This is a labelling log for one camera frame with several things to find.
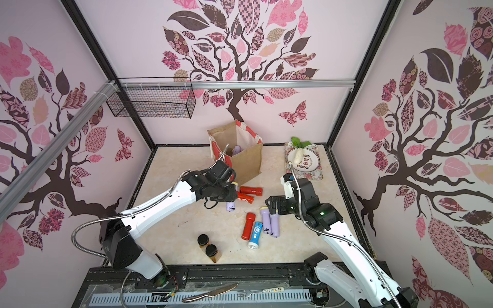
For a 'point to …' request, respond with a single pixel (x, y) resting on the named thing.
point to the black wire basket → (157, 97)
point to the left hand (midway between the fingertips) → (232, 199)
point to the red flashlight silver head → (246, 197)
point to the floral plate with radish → (303, 158)
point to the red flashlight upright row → (247, 230)
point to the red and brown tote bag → (237, 144)
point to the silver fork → (246, 293)
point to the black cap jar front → (211, 251)
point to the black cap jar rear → (203, 241)
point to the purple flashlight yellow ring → (230, 206)
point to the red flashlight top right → (251, 190)
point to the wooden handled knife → (210, 294)
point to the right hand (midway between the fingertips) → (276, 198)
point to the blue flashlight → (256, 236)
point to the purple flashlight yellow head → (236, 150)
